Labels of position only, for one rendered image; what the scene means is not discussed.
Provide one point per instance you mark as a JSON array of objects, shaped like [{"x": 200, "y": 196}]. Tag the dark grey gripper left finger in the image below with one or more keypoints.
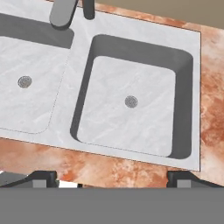
[{"x": 43, "y": 177}]

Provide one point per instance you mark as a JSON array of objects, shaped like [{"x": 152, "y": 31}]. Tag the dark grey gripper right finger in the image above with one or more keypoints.
[{"x": 178, "y": 178}]

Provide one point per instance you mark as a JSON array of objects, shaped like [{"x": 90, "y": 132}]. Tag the white marble double sink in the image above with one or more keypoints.
[{"x": 131, "y": 96}]

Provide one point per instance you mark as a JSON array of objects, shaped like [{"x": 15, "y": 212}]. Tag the grey sink tap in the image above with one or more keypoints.
[{"x": 63, "y": 13}]

